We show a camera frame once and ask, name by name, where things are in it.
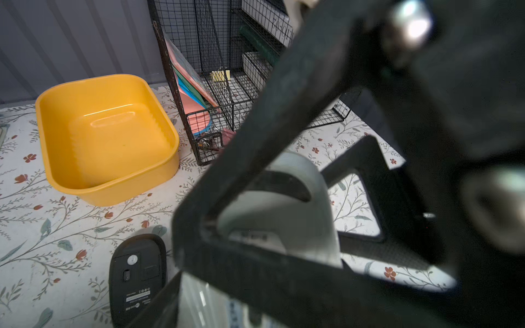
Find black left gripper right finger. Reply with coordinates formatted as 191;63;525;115
321;136;444;267

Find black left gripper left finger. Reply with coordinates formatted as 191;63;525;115
126;0;460;328

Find grey computer mouse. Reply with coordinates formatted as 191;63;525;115
177;152;344;327

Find black mouse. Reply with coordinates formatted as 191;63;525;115
108;234;167;327

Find yellow plastic storage box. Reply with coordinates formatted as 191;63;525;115
36;75;180;207

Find colourful folders in organizer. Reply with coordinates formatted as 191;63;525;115
164;34;219;137

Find floral table mat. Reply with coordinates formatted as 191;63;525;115
1;86;455;327

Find black wire desk organizer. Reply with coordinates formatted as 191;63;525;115
146;0;362;167

